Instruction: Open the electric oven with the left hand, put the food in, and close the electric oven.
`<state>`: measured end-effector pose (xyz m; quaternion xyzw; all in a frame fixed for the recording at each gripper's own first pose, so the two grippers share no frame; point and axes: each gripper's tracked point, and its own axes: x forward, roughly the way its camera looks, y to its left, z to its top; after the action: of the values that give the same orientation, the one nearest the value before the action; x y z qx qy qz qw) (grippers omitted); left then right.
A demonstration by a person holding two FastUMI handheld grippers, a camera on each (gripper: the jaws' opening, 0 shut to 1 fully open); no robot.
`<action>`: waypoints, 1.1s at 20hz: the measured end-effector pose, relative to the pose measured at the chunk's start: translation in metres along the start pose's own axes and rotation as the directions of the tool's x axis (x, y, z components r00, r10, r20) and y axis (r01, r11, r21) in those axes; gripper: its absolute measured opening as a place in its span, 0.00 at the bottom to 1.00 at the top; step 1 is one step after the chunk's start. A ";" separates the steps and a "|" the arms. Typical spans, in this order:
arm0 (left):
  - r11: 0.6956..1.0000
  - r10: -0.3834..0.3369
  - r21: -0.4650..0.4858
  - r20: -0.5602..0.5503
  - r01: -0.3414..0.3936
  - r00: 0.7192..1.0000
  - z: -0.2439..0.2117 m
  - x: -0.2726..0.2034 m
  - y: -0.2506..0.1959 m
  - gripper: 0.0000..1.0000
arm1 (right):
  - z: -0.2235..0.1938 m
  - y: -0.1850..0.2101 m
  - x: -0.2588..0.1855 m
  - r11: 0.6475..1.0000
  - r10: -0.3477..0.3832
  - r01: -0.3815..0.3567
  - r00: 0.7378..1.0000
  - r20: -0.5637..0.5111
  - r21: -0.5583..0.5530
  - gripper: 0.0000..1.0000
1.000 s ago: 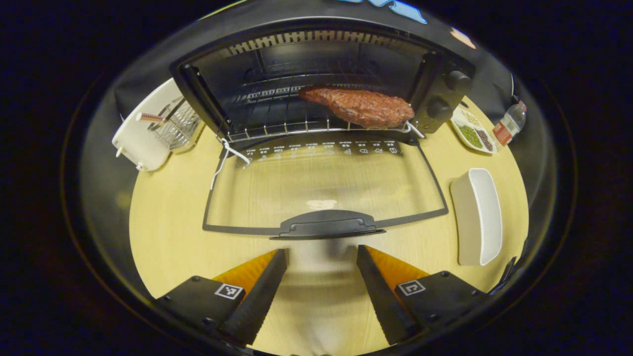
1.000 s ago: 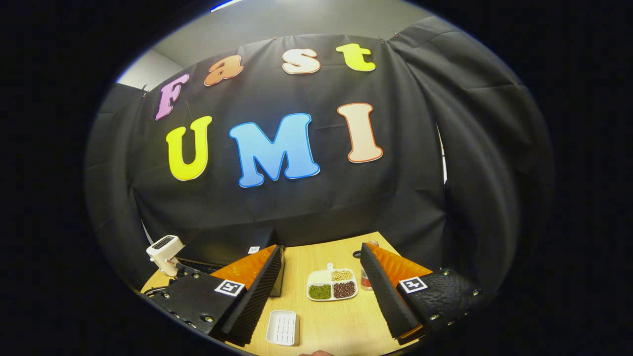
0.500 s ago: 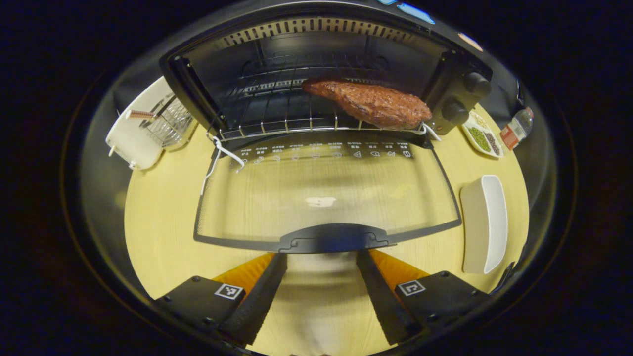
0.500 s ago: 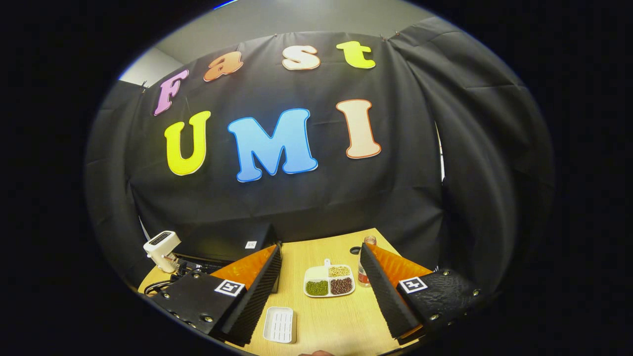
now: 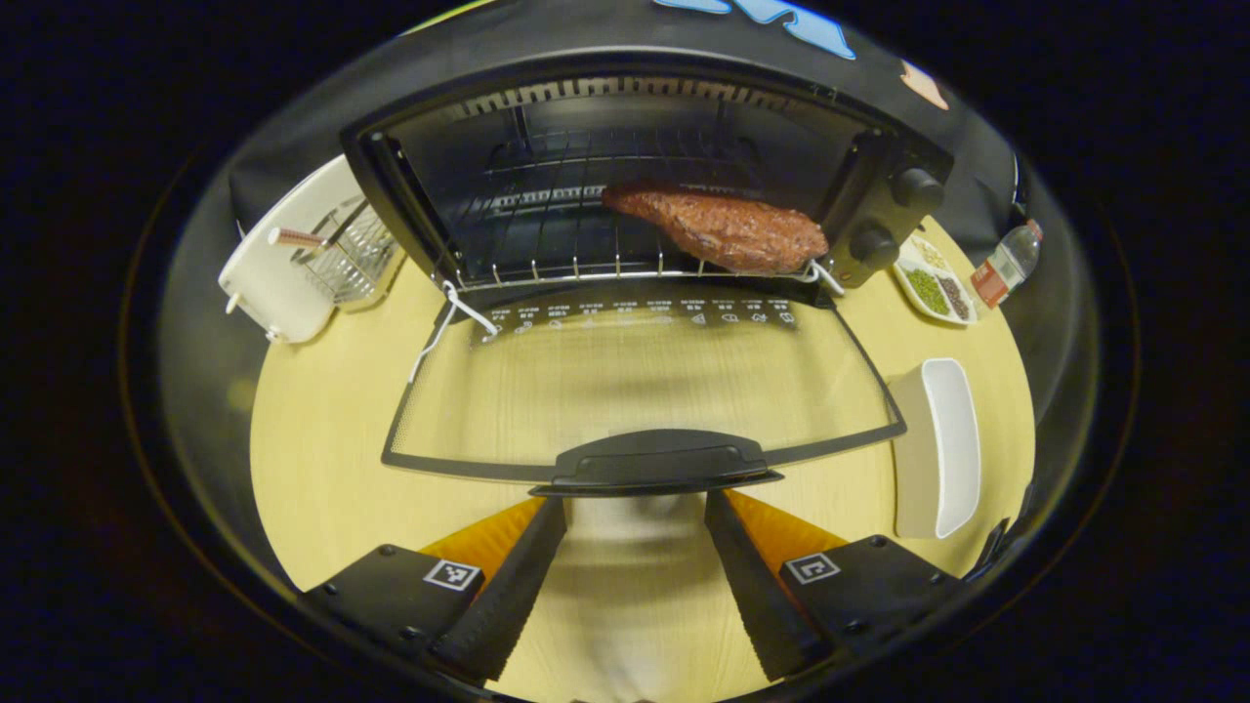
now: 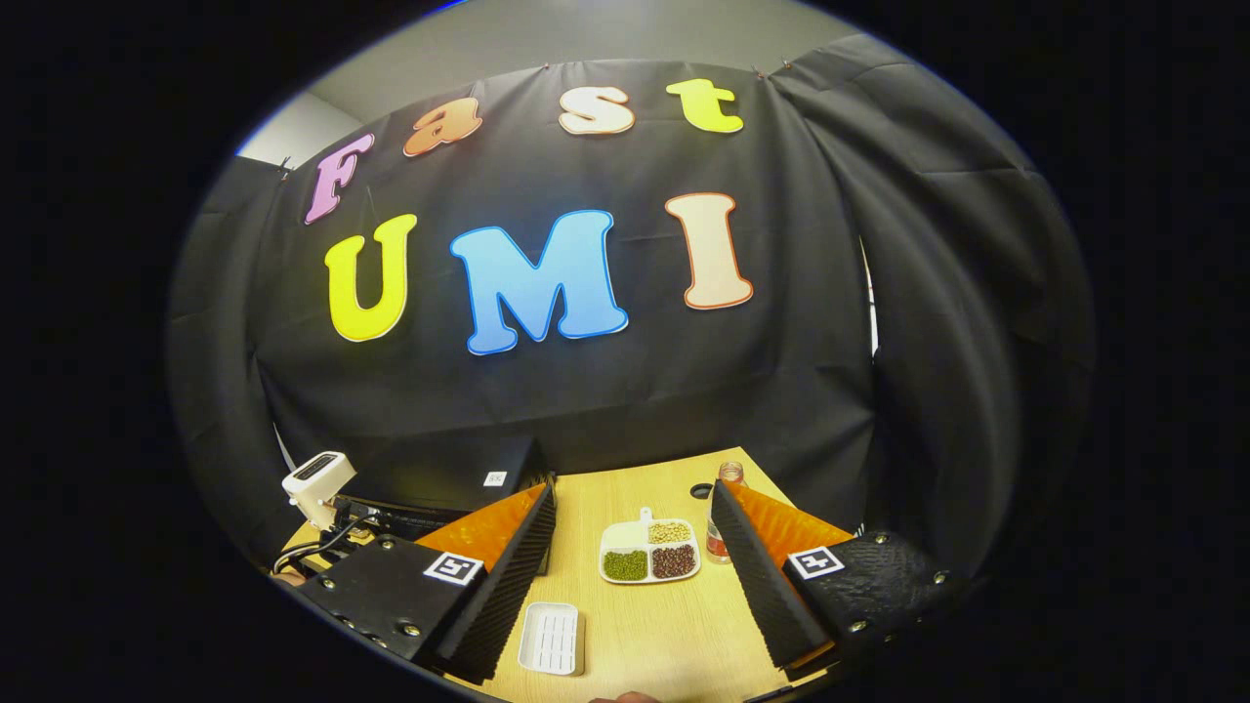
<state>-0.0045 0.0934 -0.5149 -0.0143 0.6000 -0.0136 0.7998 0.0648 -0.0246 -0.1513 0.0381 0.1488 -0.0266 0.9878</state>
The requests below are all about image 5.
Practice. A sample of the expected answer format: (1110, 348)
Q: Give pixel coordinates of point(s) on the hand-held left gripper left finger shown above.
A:
(508, 596)

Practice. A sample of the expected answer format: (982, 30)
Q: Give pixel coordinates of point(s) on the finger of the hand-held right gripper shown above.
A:
(994, 549)

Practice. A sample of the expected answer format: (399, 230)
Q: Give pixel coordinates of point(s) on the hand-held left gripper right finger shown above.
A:
(757, 596)

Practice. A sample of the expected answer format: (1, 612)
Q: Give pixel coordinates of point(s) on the black electric oven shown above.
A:
(645, 464)

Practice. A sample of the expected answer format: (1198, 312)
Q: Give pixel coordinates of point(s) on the brown meat piece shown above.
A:
(732, 229)

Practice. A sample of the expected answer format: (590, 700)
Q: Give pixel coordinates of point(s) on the small white rectangular plate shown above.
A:
(952, 449)

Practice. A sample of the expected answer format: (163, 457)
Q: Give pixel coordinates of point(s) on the white divided plate with beans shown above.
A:
(933, 285)

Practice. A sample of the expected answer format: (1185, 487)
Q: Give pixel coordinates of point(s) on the clear plastic bottle red label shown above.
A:
(1006, 264)

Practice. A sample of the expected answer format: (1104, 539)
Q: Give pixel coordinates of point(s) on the clear glass container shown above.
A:
(361, 259)

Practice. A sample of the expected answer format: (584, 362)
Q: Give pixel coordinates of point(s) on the white toaster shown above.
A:
(283, 283)

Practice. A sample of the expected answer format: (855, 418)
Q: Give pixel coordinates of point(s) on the black backdrop cloth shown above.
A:
(605, 29)

